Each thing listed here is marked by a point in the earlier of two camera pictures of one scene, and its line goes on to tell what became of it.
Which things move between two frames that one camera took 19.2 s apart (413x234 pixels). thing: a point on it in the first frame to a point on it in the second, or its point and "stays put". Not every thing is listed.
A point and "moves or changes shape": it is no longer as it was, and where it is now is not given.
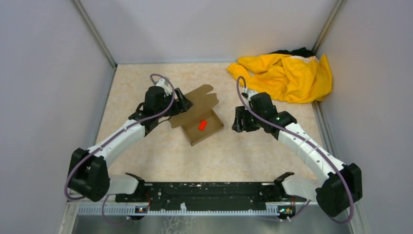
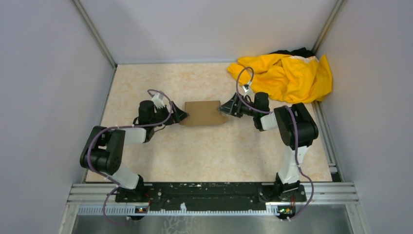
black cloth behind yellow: [302, 51] stays put
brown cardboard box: [200, 120] moves or changes shape
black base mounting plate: [239, 196] stays put
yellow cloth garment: [285, 78] stays put
